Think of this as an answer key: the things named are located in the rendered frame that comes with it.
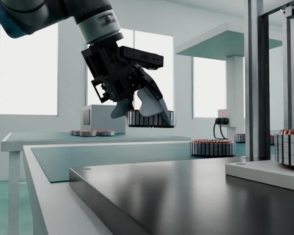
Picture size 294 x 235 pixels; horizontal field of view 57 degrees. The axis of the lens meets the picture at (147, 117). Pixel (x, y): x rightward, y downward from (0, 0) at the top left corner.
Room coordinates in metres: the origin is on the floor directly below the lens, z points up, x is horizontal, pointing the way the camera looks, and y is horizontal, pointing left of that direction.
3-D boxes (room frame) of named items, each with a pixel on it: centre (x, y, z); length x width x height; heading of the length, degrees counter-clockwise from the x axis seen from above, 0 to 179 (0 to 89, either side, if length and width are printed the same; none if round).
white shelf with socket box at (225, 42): (1.22, -0.37, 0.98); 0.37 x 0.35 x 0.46; 26
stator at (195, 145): (0.68, -0.16, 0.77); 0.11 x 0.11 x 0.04
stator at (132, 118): (0.60, -0.01, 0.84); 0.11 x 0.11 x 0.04
